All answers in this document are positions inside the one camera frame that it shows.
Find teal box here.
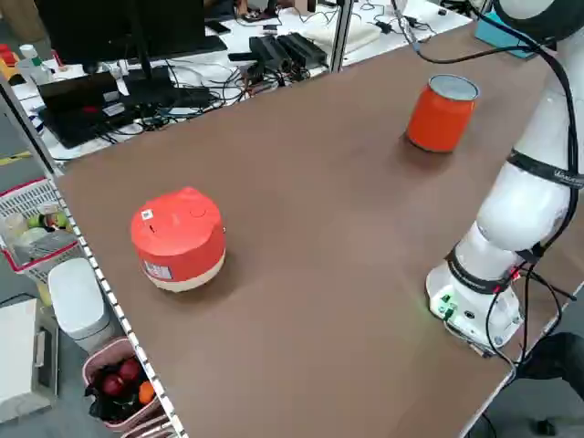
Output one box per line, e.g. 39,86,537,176
473,10,540,59

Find pink fruit basket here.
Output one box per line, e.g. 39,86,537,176
81,336,168,433

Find red rice cooker toy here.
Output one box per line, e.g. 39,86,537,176
130,185,228,294

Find black laptop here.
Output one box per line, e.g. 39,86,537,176
36,71,139,151

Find white plastic bottle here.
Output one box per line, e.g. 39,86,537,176
16,44,52,86

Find pink and white basket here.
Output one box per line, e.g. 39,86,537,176
0,177,86,276

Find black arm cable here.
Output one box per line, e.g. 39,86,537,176
391,0,584,256

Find white cabinet box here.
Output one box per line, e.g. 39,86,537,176
0,297,61,403

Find silver metal post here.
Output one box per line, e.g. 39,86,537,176
328,0,355,74
0,75,66,178

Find red apple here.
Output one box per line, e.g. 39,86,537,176
119,358,143,382
101,373,125,396

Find person's leg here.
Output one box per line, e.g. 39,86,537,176
518,331,584,399

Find black power adapter block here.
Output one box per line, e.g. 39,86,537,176
247,32,329,75

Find red trash bin silver lid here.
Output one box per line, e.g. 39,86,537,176
404,74,480,154

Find black base cable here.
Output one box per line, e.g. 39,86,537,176
485,263,577,367

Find black monitor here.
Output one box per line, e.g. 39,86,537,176
37,0,207,107

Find small white bin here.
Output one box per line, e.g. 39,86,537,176
47,257,118,353

